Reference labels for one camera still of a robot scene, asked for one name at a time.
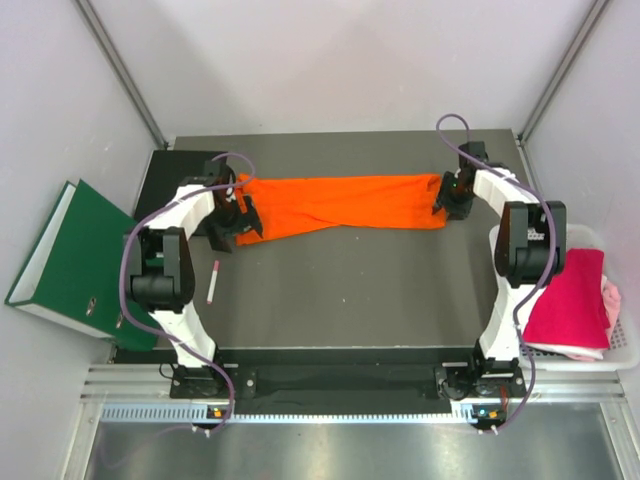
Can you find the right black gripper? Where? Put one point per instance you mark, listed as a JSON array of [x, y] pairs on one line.
[[456, 212]]

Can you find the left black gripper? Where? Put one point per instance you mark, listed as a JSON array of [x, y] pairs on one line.
[[218, 236]]

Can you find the black notebook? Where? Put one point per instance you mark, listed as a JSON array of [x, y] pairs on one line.
[[166, 171]]

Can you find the green ring binder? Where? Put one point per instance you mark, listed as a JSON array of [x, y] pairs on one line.
[[70, 276]]

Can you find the white plastic laundry basket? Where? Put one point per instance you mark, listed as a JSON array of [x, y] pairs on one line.
[[499, 341]]

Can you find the magenta t shirt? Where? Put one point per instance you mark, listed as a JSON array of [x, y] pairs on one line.
[[570, 311]]

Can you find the grey slotted cable duct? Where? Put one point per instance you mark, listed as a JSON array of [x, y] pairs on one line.
[[206, 414]]

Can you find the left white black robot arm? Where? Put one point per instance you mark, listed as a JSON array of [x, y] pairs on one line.
[[157, 281]]

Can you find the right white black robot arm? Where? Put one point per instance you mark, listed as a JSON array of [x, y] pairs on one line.
[[529, 249]]

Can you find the orange t shirt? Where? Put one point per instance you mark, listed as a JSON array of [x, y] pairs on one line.
[[295, 206]]

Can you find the pink white marker pen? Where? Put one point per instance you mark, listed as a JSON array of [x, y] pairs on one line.
[[212, 282]]

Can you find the light pink t shirt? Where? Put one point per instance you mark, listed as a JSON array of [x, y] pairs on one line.
[[611, 299]]

